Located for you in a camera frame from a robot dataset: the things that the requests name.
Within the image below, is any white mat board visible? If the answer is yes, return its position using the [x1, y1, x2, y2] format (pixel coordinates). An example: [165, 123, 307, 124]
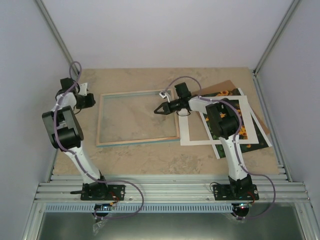
[178, 95, 259, 146]

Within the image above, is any blue wooden picture frame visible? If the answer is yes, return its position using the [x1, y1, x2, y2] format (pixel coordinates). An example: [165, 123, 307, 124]
[95, 89, 180, 147]

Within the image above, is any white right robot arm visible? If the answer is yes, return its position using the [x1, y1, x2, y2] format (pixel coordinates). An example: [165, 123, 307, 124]
[153, 82, 253, 200]

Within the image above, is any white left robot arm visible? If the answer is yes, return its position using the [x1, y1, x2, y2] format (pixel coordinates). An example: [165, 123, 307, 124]
[42, 77, 110, 201]

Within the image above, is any left controller board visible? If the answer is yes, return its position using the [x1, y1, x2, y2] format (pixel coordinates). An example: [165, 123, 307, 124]
[93, 202, 117, 212]

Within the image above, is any controller board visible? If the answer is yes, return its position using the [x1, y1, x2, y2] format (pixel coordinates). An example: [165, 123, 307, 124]
[235, 201, 253, 209]
[93, 202, 117, 212]

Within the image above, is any right controller board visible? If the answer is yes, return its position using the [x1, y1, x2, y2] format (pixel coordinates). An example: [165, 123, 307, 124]
[235, 201, 253, 209]

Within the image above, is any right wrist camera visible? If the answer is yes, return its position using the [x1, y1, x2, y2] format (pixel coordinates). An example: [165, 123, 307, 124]
[159, 91, 172, 103]

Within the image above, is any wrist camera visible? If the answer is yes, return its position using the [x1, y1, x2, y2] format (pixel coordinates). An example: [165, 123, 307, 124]
[78, 82, 88, 96]
[159, 91, 172, 103]

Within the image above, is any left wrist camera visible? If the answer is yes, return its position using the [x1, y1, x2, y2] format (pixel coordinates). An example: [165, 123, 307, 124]
[78, 82, 88, 96]

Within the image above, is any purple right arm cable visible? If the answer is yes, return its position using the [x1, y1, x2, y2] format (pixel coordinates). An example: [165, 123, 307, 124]
[163, 75, 277, 221]

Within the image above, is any aluminium corner post left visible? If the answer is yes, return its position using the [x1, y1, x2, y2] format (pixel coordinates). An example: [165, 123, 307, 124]
[34, 0, 74, 65]

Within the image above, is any aluminium corner post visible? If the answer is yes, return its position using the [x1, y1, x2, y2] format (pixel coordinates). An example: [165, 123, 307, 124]
[251, 0, 302, 76]
[34, 0, 74, 65]

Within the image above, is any brown frame backing board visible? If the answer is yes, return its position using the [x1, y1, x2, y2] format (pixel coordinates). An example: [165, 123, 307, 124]
[201, 80, 271, 135]

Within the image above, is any aluminium rail platform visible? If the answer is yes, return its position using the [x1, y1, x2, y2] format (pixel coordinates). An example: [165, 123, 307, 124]
[34, 174, 310, 203]

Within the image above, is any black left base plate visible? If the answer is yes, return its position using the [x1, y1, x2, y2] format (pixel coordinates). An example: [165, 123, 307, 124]
[70, 182, 126, 202]

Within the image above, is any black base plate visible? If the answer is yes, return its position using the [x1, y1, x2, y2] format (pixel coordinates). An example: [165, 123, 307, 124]
[209, 183, 260, 201]
[70, 182, 126, 202]

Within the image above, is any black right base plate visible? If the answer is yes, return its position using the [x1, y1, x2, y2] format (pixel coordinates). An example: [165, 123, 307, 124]
[209, 183, 260, 201]

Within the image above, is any slotted grey cable duct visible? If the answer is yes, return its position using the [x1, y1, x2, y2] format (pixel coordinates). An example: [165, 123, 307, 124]
[45, 203, 233, 214]

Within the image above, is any aluminium corner post right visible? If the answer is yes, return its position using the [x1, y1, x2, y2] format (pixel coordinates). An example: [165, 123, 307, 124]
[251, 0, 302, 76]

